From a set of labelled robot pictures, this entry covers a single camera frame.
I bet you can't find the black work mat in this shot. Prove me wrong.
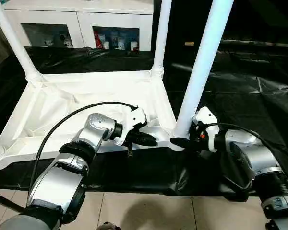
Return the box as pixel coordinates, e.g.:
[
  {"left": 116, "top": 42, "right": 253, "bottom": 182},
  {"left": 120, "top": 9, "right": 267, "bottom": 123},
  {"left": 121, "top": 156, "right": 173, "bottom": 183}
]
[{"left": 0, "top": 40, "right": 288, "bottom": 202}]

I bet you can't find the white glass-door cabinet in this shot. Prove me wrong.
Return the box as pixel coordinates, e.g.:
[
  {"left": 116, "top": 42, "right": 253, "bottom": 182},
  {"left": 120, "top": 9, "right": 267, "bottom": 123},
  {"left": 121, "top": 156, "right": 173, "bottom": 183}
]
[{"left": 3, "top": 0, "right": 159, "bottom": 52}]

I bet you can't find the black metal stand leg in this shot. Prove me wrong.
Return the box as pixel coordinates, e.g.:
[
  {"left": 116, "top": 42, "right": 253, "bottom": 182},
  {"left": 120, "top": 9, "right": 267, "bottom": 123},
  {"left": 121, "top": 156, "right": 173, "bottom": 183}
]
[{"left": 0, "top": 189, "right": 26, "bottom": 214}]

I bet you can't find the dark robot lower body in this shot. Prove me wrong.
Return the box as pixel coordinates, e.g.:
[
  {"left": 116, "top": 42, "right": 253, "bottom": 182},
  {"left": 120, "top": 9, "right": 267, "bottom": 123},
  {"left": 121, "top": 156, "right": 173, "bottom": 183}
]
[{"left": 97, "top": 222, "right": 122, "bottom": 230}]

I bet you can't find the white table frame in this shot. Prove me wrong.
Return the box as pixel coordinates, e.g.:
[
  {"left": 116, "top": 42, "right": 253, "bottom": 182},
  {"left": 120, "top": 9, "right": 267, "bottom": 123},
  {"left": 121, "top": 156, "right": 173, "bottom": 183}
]
[{"left": 0, "top": 69, "right": 190, "bottom": 171}]

